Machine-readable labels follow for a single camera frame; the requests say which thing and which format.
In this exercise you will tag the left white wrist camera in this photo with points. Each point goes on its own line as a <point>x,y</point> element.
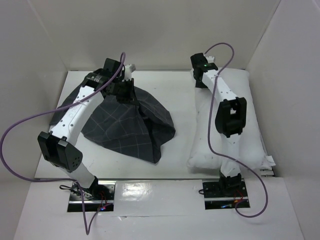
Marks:
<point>126,74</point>

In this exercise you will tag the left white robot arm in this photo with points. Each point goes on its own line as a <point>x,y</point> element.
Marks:
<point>58,146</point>

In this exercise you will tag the dark grey checked pillowcase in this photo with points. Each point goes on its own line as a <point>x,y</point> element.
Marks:
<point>137,131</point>

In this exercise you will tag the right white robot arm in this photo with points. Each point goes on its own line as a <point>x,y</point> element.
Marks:
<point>230,118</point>

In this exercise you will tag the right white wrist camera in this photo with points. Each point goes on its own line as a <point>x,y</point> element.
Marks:
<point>210,59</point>

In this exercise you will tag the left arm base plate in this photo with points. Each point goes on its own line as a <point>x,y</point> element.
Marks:
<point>91,203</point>

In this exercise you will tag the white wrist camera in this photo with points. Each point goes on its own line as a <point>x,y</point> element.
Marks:
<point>126,74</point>
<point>210,59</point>

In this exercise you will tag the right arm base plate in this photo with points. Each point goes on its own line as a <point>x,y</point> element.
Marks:
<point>216,199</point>

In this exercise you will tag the white pillow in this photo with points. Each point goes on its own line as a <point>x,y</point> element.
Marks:
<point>251,145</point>

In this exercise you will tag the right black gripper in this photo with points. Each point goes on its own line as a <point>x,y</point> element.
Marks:
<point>199,81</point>

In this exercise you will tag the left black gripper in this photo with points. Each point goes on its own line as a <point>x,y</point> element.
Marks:
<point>130,97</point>

